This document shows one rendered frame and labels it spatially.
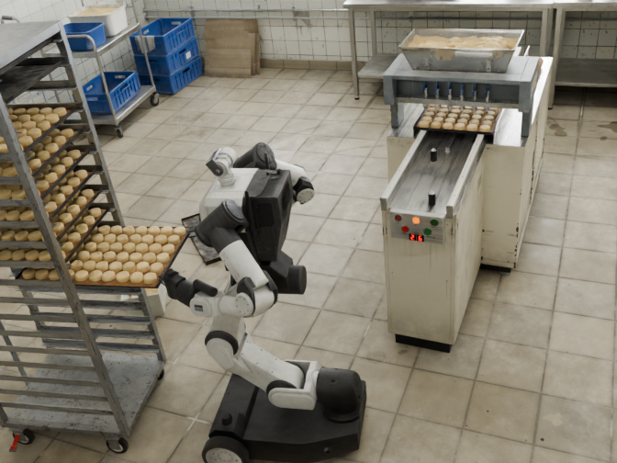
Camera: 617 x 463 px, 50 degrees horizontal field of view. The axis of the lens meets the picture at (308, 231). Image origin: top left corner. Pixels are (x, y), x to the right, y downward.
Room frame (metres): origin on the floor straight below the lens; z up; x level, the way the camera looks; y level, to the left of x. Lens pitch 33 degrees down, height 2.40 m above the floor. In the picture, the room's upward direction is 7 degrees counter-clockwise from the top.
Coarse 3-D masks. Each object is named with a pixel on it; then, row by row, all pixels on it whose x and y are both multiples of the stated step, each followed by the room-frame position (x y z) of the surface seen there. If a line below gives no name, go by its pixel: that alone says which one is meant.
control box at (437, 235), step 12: (408, 216) 2.42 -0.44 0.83; (420, 216) 2.39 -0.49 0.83; (432, 216) 2.37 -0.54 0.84; (444, 216) 2.37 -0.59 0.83; (396, 228) 2.44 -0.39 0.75; (420, 228) 2.40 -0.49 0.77; (432, 228) 2.37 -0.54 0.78; (444, 228) 2.37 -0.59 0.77; (432, 240) 2.37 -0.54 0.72; (444, 240) 2.37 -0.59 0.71
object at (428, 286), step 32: (416, 160) 2.89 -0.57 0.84; (448, 160) 2.85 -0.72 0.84; (480, 160) 2.85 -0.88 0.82; (416, 192) 2.59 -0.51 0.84; (448, 192) 2.55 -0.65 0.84; (480, 192) 2.87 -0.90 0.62; (384, 224) 2.50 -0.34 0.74; (448, 224) 2.37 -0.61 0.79; (480, 224) 2.91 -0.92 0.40; (384, 256) 2.51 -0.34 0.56; (416, 256) 2.43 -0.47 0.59; (448, 256) 2.37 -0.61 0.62; (480, 256) 2.95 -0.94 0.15; (416, 288) 2.44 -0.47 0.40; (448, 288) 2.37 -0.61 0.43; (416, 320) 2.44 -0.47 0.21; (448, 320) 2.37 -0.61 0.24; (448, 352) 2.40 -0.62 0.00
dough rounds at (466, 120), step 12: (432, 108) 3.29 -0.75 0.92; (444, 108) 3.27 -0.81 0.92; (456, 108) 3.26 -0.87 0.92; (468, 108) 3.23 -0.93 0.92; (480, 108) 3.22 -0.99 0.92; (492, 108) 3.20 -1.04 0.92; (420, 120) 3.21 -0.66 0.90; (432, 120) 3.19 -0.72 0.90; (444, 120) 3.17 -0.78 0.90; (456, 120) 3.15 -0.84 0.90; (468, 120) 3.13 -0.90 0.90; (480, 120) 3.11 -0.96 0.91; (492, 120) 3.08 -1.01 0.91
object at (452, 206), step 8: (520, 48) 4.10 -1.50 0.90; (520, 56) 4.10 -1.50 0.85; (480, 136) 2.94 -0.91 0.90; (480, 144) 2.88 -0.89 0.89; (472, 152) 2.78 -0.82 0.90; (472, 160) 2.71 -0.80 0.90; (464, 168) 2.64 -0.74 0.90; (472, 168) 2.70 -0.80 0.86; (464, 176) 2.57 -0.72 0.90; (456, 184) 2.51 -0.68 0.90; (464, 184) 2.53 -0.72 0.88; (456, 192) 2.44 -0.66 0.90; (456, 200) 2.39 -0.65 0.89; (448, 208) 2.33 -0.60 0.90; (456, 208) 2.40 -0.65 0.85; (448, 216) 2.34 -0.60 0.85
